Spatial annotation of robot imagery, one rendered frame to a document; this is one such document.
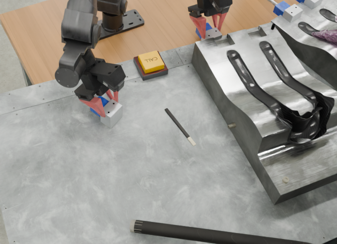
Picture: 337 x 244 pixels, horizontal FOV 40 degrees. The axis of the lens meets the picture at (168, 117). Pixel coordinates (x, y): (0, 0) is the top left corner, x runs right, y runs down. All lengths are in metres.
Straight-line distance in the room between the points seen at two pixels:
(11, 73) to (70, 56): 1.40
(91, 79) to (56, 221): 0.35
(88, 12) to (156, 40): 0.43
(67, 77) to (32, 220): 0.35
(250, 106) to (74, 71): 0.45
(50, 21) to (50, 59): 0.16
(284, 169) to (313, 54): 0.43
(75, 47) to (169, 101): 0.35
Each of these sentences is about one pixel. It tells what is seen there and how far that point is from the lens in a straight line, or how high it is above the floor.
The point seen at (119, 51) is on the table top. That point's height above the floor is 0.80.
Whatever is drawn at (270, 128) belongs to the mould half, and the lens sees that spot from 1.16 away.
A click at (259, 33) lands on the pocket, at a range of 1.46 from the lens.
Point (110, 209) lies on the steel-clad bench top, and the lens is 1.14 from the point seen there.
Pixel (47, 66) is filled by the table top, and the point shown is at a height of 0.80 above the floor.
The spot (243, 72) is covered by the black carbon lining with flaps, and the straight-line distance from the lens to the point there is 1.32.
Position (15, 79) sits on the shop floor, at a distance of 2.43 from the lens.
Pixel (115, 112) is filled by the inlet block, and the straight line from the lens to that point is 1.22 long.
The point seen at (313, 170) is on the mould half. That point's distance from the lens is 1.22.
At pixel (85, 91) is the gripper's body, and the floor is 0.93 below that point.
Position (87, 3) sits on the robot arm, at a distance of 1.09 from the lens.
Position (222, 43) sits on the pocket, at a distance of 1.40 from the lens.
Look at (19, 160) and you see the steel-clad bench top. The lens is 1.23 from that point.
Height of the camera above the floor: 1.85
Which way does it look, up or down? 55 degrees down
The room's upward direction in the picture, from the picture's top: 9 degrees clockwise
